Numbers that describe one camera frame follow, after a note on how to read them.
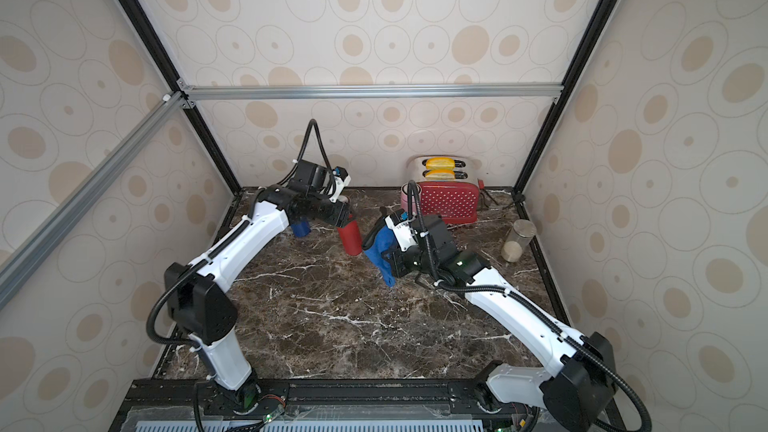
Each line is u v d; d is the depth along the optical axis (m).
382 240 0.74
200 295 0.45
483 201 1.15
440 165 1.02
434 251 0.56
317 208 0.70
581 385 0.38
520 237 0.90
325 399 0.75
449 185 0.97
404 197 0.90
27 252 0.53
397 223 0.66
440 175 0.97
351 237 0.88
